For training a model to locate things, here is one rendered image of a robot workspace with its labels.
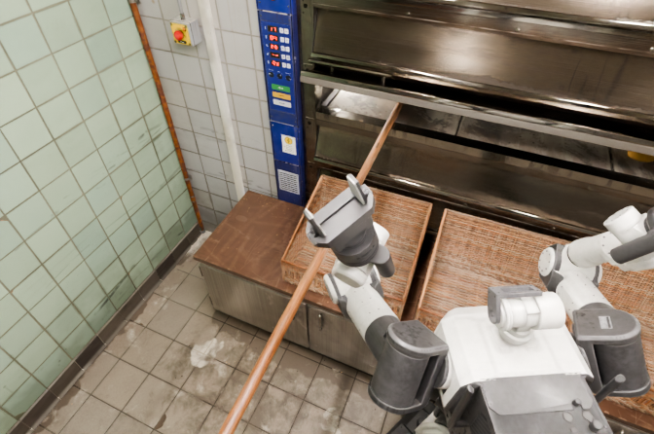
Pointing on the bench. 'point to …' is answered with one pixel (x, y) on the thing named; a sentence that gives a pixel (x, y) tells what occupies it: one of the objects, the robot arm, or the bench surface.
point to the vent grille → (288, 181)
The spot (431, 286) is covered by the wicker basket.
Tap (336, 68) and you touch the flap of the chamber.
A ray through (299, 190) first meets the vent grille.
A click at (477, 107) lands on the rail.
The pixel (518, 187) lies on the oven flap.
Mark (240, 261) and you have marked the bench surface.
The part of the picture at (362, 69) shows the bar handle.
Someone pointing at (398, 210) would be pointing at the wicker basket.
